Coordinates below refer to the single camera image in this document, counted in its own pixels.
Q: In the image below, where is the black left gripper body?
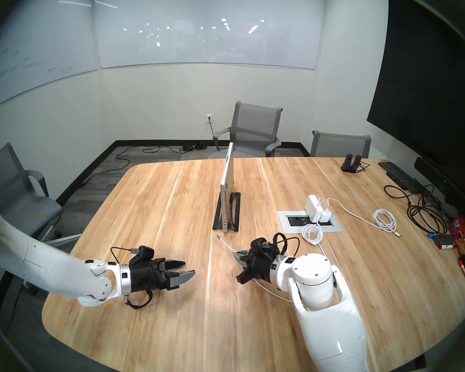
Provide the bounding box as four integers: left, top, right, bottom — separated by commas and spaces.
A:
129, 258, 167, 294

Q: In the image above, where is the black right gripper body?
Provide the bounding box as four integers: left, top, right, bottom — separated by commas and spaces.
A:
248, 249, 274, 284

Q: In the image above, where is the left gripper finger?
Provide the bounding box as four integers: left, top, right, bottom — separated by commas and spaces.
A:
164, 270, 196, 290
156, 258, 186, 272

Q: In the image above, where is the white MagSafe charging cable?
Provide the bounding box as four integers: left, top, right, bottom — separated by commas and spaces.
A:
216, 224, 328, 303

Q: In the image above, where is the silver MacBook laptop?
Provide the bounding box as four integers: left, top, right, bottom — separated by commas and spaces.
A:
220, 143, 235, 233

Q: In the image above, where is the black controller charging dock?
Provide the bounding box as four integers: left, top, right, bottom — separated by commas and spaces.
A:
341, 153, 363, 173

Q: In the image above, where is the black vertical laptop stand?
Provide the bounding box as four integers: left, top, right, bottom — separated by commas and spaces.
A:
213, 192, 241, 232

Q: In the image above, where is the silver table power outlet box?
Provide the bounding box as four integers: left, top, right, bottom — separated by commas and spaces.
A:
277, 210, 343, 234

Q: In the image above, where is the large white power adapter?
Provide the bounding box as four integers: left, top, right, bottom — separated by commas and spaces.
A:
305, 195, 322, 222

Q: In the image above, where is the grey mesh office chair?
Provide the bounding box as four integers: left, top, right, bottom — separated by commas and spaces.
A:
310, 130, 372, 158
0, 143, 82, 294
212, 101, 283, 158

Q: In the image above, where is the black keyboard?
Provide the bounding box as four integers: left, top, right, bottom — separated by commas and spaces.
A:
378, 162, 425, 193

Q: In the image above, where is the colourful tissue box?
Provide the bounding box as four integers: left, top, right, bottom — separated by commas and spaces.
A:
449, 212, 465, 255

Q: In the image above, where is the wide glass whiteboard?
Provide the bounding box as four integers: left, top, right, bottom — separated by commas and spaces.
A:
93, 0, 326, 70

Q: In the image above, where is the glass whiteboard with blue writing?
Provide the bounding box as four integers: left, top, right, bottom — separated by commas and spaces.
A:
0, 0, 99, 114

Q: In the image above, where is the large black TV screen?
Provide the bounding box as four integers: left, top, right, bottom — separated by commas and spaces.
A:
367, 0, 465, 205

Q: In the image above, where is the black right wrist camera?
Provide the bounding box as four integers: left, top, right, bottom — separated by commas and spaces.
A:
250, 232, 301, 257

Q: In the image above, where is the black floor cable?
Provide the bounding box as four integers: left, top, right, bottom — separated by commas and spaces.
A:
77, 142, 209, 188

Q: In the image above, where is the white coiled USB cable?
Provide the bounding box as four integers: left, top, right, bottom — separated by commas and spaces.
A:
327, 198, 401, 238

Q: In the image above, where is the black cable tangle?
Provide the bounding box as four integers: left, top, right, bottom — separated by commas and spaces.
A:
384, 183, 449, 234

